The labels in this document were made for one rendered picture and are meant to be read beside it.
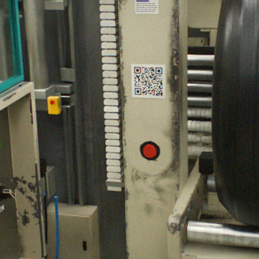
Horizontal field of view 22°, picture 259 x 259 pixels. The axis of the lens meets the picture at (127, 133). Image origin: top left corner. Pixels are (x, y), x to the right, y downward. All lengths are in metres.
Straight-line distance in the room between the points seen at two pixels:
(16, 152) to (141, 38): 0.36
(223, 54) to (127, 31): 0.27
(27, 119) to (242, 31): 0.43
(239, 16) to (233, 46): 0.06
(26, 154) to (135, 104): 0.29
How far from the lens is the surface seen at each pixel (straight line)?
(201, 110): 1.87
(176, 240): 1.43
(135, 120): 1.47
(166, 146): 1.48
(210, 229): 1.45
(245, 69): 1.20
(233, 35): 1.23
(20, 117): 1.29
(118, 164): 1.53
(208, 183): 1.71
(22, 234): 1.38
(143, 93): 1.45
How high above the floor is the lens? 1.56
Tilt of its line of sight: 18 degrees down
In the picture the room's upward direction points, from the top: 2 degrees counter-clockwise
